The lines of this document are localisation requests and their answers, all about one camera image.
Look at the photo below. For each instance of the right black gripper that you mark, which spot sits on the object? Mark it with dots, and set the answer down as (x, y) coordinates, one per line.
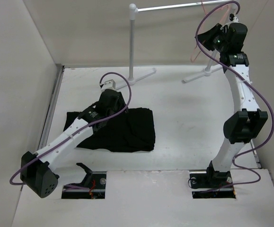
(205, 38)

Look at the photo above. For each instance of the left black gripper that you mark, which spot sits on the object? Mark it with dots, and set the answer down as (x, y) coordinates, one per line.
(121, 103)

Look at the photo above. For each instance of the black trousers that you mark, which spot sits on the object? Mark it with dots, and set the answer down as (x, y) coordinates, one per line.
(131, 131)

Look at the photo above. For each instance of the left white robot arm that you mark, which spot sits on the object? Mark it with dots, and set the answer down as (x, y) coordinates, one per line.
(37, 169)

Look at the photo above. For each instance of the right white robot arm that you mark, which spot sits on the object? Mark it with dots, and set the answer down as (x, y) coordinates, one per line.
(247, 120)

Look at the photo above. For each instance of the white clothes rack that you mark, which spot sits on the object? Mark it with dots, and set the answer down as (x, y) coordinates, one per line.
(133, 11)

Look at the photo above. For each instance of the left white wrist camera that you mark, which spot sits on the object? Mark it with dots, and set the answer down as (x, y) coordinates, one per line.
(110, 84)

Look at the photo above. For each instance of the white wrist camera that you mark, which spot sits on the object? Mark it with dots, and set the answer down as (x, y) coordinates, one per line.
(110, 84)
(233, 18)

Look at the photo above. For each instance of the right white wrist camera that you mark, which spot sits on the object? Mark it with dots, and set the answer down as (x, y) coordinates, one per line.
(233, 18)

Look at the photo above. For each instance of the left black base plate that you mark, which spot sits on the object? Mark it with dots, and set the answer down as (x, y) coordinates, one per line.
(93, 186)

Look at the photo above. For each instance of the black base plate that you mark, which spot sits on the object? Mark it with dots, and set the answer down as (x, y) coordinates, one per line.
(93, 186)
(207, 187)

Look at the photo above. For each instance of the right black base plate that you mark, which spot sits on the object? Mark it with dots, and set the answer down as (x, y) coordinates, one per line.
(207, 187)

